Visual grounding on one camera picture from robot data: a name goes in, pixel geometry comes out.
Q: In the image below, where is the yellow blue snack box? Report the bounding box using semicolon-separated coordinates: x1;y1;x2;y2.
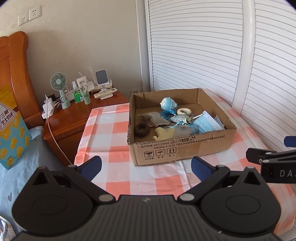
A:
0;84;33;171

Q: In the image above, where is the green small box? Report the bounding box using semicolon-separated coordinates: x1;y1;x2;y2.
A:
72;90;83;103

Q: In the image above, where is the white power strip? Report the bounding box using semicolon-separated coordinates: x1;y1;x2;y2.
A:
42;96;60;119

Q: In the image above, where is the white louvered closet door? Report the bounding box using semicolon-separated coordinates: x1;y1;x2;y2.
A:
144;1;295;151

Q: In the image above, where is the white wall switch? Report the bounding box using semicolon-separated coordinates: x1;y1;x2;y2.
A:
18;11;29;26

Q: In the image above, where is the green mini desk fan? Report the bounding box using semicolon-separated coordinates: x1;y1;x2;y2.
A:
50;72;71;109

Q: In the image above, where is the blue surgical face mask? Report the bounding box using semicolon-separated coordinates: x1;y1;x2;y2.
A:
193;111;225;133

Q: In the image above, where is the wooden bed headboard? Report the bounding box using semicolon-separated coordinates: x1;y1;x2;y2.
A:
1;31;45;129

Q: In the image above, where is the grey fabric sachet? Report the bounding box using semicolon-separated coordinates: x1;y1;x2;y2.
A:
138;111;170;128

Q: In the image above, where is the wooden nightstand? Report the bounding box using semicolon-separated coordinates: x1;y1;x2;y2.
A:
44;91;128;166

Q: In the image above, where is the white wall socket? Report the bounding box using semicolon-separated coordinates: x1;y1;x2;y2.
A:
28;6;42;21

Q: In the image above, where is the white charging cable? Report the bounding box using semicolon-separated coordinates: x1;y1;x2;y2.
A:
45;94;73;165

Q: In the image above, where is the blue grey bedsheet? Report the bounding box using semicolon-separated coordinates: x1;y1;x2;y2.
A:
1;126;63;240

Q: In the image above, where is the grey lace-trimmed pouch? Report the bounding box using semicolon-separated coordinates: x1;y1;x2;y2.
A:
172;125;198;138

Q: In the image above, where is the blue round plush toy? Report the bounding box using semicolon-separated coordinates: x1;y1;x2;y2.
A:
160;97;178;110

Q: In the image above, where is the green cosmetic tube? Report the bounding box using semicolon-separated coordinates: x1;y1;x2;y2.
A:
80;85;91;105

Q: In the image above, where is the white remote control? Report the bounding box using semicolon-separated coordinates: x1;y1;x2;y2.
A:
94;88;117;100

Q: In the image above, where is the yellow cleaning cloth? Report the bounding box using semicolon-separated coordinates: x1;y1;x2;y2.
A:
152;127;175;141

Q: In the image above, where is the white phone stand mirror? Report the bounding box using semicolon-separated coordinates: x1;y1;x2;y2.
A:
94;69;112;91

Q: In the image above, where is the brown cardboard box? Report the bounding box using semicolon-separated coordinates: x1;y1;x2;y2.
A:
127;88;236;166

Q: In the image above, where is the brown knitted scrunchie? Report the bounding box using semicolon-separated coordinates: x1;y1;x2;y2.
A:
133;123;150;138

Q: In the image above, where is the cream knitted scrunchie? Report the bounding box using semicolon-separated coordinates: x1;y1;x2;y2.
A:
177;108;192;116

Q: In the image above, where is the blue yellow drawstring pouch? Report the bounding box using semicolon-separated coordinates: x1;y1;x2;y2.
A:
161;109;194;128

